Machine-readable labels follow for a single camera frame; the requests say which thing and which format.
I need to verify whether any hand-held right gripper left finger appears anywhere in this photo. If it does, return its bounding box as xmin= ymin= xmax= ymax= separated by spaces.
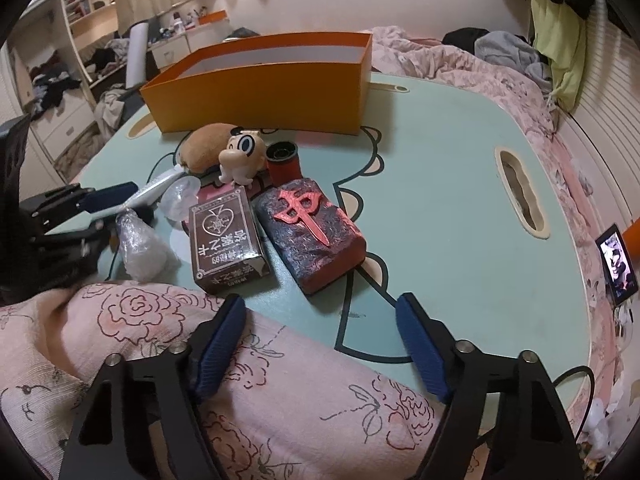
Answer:
xmin=67 ymin=294 xmax=248 ymax=480

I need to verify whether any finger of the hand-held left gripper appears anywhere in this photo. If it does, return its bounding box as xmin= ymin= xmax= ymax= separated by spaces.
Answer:
xmin=22 ymin=182 xmax=140 ymax=216
xmin=37 ymin=220 xmax=121 ymax=261

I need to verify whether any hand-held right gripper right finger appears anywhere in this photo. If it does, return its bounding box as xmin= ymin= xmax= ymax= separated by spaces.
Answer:
xmin=395 ymin=292 xmax=586 ymax=480

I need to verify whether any clear plastic bag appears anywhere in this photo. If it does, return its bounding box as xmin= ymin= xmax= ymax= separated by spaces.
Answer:
xmin=116 ymin=210 xmax=183 ymax=283

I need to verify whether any clear plastic packet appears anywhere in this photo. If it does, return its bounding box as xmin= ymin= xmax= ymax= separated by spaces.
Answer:
xmin=160 ymin=175 xmax=201 ymax=223

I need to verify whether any pink small box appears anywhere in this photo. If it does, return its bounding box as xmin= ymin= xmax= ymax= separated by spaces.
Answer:
xmin=196 ymin=174 xmax=275 ymax=207

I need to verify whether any brown capybara plush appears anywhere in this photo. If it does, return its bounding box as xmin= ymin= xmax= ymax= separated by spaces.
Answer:
xmin=179 ymin=122 xmax=241 ymax=171

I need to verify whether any brown playing card deck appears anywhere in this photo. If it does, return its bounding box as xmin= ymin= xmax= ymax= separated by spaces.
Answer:
xmin=189 ymin=186 xmax=273 ymax=291

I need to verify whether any dark mahjong tile block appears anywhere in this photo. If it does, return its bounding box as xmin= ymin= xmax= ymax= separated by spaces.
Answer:
xmin=252 ymin=177 xmax=367 ymax=295

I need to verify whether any red thread spool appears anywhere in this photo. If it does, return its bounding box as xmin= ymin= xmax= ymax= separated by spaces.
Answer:
xmin=265 ymin=141 xmax=303 ymax=186

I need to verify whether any orange cardboard box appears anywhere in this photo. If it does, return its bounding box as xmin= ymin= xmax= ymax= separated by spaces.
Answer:
xmin=140 ymin=31 xmax=373 ymax=136

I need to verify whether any pink floral pajama leg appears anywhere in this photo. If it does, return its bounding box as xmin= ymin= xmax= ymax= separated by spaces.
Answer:
xmin=0 ymin=280 xmax=481 ymax=480

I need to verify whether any white shelf unit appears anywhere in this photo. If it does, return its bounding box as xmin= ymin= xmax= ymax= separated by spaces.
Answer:
xmin=0 ymin=0 xmax=121 ymax=171

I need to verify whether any white foam roll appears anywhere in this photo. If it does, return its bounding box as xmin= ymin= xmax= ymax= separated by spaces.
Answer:
xmin=125 ymin=22 xmax=150 ymax=88

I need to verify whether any mint cartoon lap table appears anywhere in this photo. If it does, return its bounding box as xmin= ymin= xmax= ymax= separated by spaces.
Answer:
xmin=65 ymin=72 xmax=601 ymax=411

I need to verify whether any white drawer cabinet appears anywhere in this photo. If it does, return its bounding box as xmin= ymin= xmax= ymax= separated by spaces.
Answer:
xmin=150 ymin=22 xmax=233 ymax=73

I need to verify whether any black smartphone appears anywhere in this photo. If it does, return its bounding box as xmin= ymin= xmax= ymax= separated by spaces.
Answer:
xmin=595 ymin=223 xmax=640 ymax=307

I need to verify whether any pink floral quilt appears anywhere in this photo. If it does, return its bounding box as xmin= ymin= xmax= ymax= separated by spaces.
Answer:
xmin=367 ymin=25 xmax=631 ymax=311

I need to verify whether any white slatted panel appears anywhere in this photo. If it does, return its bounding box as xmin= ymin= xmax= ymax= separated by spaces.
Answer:
xmin=570 ymin=0 xmax=640 ymax=241

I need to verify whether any grey garment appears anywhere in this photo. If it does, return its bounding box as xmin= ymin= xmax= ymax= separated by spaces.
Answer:
xmin=475 ymin=31 xmax=553 ymax=93

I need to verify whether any black garment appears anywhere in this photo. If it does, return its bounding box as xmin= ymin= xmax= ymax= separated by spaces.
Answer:
xmin=442 ymin=27 xmax=493 ymax=51

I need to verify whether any yellow-green cloth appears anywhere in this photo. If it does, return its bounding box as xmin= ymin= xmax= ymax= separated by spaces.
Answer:
xmin=530 ymin=0 xmax=587 ymax=111

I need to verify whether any black cable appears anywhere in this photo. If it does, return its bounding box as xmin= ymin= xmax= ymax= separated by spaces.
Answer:
xmin=552 ymin=366 xmax=596 ymax=441

